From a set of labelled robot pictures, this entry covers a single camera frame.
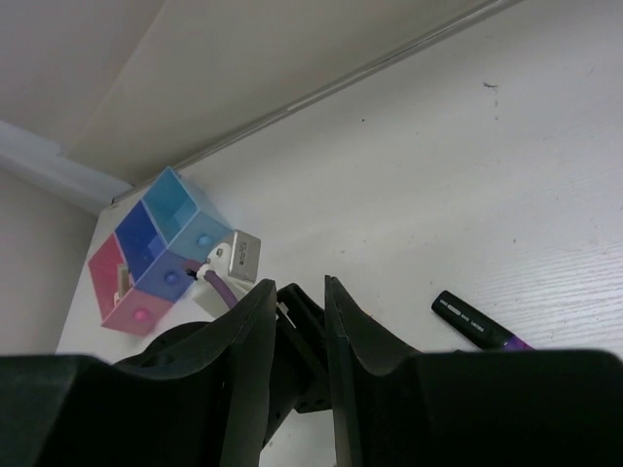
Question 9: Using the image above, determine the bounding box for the light blue drawer box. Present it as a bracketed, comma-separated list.
[142, 167, 233, 262]

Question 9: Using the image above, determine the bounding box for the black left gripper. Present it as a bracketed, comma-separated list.
[114, 282, 332, 467]

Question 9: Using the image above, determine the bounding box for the aluminium rail back edge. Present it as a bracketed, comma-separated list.
[113, 1, 498, 184]

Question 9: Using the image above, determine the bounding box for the dark blue drawer box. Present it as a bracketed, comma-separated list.
[115, 201, 194, 303]

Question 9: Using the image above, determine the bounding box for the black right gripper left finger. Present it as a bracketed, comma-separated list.
[1, 279, 276, 466]

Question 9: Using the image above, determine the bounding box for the black purple highlighter marker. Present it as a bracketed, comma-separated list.
[431, 291, 532, 351]

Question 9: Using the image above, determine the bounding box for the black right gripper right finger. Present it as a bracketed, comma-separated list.
[325, 277, 622, 466]

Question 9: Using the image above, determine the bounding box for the pink drawer box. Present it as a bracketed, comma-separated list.
[88, 233, 173, 337]

